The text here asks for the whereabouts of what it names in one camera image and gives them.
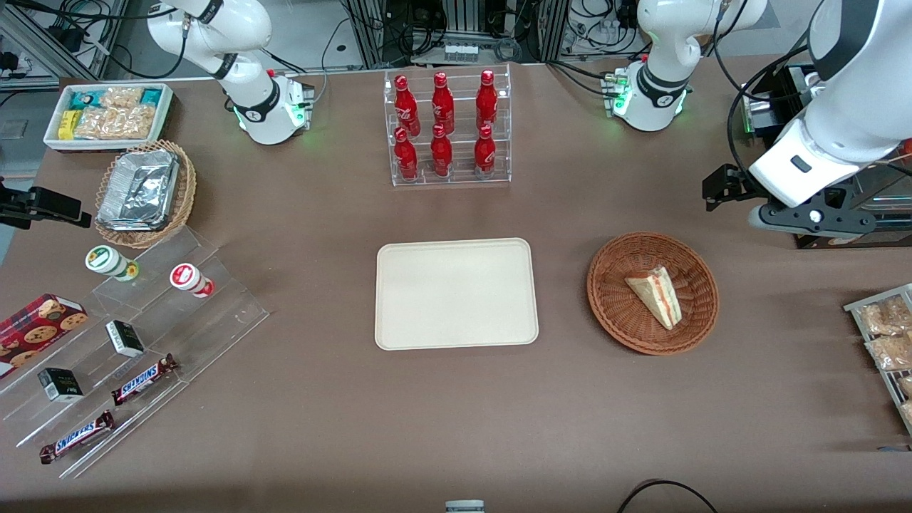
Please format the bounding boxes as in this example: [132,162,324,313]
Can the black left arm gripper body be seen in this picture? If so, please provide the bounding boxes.
[718,163,758,204]

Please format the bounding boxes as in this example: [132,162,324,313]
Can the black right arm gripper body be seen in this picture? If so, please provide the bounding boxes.
[0,182,33,231]

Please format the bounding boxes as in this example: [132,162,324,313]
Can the triangular sandwich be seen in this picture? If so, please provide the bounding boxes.
[625,266,683,331]

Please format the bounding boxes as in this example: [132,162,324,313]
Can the oval light wicker basket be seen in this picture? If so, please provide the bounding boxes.
[93,139,198,250]

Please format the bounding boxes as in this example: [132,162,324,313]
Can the round brown wicker basket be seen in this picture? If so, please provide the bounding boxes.
[586,232,720,356]

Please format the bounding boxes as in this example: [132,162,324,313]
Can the beige rectangular tray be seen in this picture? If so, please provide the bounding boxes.
[375,237,540,352]

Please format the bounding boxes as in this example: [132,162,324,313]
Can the green lid yogurt cup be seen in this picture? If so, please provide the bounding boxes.
[84,244,140,283]

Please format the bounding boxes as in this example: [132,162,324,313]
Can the silver foil container stack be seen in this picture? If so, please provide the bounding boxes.
[96,149,181,233]

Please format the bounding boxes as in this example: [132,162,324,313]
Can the large clear cookie bag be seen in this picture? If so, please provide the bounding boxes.
[74,105,155,141]

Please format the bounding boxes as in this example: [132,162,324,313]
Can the black food warmer machine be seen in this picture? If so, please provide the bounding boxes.
[741,63,912,251]

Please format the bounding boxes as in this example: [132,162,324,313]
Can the red cookie box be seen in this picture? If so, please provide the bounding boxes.
[0,293,90,380]

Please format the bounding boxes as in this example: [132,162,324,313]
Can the white snack bin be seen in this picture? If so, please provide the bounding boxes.
[43,83,175,155]

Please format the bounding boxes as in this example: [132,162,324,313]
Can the small black carton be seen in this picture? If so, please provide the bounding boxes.
[37,367,85,404]
[105,319,146,358]

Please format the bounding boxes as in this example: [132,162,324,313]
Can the red lid yogurt cup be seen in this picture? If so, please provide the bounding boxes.
[169,262,216,299]

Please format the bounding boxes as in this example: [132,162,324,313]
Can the clear acrylic stepped display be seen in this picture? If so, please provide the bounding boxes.
[0,226,271,480]

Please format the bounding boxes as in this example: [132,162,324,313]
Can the snickers chocolate bar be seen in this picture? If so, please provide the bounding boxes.
[38,410,117,465]
[110,353,180,408]

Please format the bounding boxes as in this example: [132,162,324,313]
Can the clear bag of pastries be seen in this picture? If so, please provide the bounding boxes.
[858,295,912,336]
[865,333,912,372]

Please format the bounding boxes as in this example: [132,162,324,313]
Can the red cola bottle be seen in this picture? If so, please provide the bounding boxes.
[475,69,499,132]
[430,124,454,178]
[473,125,497,176]
[393,127,420,182]
[393,75,422,138]
[430,71,456,135]

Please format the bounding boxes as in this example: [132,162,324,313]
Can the clear acrylic bottle rack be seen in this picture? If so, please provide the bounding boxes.
[383,63,513,188]

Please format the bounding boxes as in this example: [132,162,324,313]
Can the grey wire rack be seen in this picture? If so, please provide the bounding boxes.
[843,283,912,436]

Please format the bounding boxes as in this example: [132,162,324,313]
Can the black floor cable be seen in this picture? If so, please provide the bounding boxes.
[616,479,721,513]

